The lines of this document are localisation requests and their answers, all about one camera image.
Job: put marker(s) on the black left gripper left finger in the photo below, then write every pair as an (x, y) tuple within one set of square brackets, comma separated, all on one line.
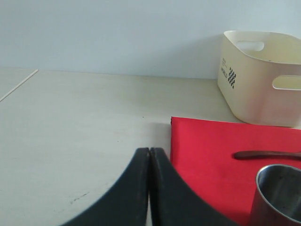
[(126, 202)]

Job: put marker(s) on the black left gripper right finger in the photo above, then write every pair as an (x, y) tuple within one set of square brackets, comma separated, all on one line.
[(173, 202)]

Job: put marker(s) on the red table cloth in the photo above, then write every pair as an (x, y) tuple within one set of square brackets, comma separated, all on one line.
[(201, 152)]

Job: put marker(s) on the dark wooden spoon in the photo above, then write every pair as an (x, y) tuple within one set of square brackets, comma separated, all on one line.
[(247, 155)]

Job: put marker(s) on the stainless steel cup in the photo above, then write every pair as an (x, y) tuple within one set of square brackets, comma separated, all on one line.
[(277, 198)]

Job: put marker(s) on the cream plastic tub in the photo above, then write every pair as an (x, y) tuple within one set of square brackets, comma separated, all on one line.
[(259, 76)]

